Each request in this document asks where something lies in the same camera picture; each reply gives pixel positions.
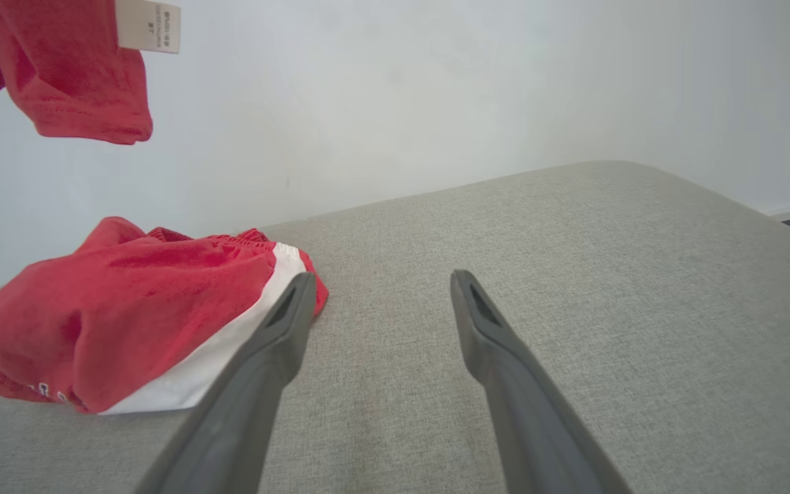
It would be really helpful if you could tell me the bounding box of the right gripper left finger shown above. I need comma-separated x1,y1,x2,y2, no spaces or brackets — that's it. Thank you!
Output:
136,272,318,494

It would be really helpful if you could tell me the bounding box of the red shorts white side stripe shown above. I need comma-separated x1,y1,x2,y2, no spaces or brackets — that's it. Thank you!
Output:
0,217,330,415

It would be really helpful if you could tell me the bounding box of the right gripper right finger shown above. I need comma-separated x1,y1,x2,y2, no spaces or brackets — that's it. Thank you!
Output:
450,270,632,494

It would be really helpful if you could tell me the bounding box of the red basketball jersey number 23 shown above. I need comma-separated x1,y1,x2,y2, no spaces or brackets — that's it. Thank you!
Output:
0,0,182,145

